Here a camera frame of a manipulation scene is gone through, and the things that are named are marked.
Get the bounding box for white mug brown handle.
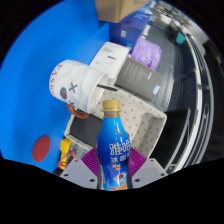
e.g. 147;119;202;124
49;59;109;119

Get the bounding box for blue drink bottle gold cap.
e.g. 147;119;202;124
95;99;132;191

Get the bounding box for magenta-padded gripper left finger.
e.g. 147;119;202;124
59;147;101;190

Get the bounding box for small white box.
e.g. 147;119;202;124
89;41;130;81

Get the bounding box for dark grey upright box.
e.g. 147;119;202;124
114;57;165;103

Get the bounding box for brown cardboard box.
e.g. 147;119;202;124
94;0;149;24

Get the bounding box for white dotted storage bin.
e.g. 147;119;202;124
63;87;168;160

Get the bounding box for flat round red coaster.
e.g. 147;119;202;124
31;135;52;163

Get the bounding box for purple plastic bag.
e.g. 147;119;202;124
130;35;163;72

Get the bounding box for black wall shelf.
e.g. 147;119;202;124
151;108;193;171

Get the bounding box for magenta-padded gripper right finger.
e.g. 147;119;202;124
128;147;169;188

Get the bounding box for yellow multimeter red leads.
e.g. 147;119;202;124
57;137;78;171

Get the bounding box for blue carton box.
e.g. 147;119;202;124
109;9;151;51

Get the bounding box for black rectangular case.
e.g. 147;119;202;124
68;113;104;148

